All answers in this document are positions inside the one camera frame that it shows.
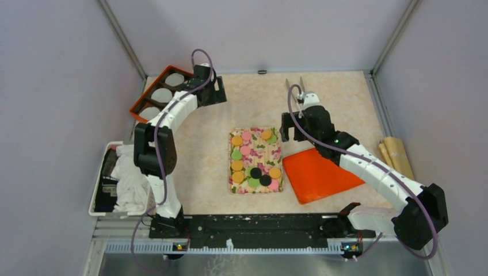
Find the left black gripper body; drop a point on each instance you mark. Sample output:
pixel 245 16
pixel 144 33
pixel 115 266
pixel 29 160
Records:
pixel 214 96

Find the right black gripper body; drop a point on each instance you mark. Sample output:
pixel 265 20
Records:
pixel 296 119

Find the metal tongs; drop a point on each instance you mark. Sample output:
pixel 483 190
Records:
pixel 295 85

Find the pink cookie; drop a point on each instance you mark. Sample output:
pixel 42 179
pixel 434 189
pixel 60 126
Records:
pixel 274 185
pixel 245 150
pixel 246 136

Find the orange cookie box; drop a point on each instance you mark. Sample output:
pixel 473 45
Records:
pixel 152 84

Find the floral tray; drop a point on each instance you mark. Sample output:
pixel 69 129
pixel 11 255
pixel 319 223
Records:
pixel 263 155

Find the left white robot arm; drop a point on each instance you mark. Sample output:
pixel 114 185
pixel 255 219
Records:
pixel 155 152

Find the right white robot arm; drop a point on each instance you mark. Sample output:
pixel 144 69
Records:
pixel 418 212

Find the white paper cup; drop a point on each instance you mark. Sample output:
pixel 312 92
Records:
pixel 149 113
pixel 175 79
pixel 162 95

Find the green cookie top right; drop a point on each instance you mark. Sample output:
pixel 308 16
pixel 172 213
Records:
pixel 272 139

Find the green cookie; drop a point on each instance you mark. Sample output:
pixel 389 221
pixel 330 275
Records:
pixel 272 139
pixel 236 155
pixel 253 183

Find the orange cookie top right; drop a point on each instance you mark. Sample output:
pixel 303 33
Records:
pixel 266 134

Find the orange cookie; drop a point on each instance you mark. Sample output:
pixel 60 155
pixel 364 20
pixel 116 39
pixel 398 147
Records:
pixel 275 173
pixel 238 177
pixel 266 134
pixel 236 141

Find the orange box lid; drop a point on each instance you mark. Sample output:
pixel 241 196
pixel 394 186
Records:
pixel 313 177

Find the orange cookie top left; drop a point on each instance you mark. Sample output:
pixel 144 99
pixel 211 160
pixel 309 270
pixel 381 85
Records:
pixel 236 141

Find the green cookie left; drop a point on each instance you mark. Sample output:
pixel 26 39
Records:
pixel 236 155

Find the pink cookie bottom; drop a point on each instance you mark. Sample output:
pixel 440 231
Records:
pixel 274 185

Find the black cookie lower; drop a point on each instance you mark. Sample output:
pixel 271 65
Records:
pixel 265 180

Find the orange cookie mid left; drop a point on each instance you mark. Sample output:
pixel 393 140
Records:
pixel 237 165

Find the tan paper roll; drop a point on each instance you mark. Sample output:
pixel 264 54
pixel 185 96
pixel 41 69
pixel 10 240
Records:
pixel 394 154

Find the green cookie bottom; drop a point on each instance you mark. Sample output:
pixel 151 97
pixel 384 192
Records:
pixel 253 183

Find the orange cookie lower left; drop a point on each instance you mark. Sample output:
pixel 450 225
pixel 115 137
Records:
pixel 238 177

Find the white cloth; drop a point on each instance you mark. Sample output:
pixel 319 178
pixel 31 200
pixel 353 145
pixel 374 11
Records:
pixel 133 187

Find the white perforated basket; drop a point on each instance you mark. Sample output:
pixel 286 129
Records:
pixel 104 195

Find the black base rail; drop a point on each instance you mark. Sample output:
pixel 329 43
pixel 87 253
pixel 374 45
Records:
pixel 257 231

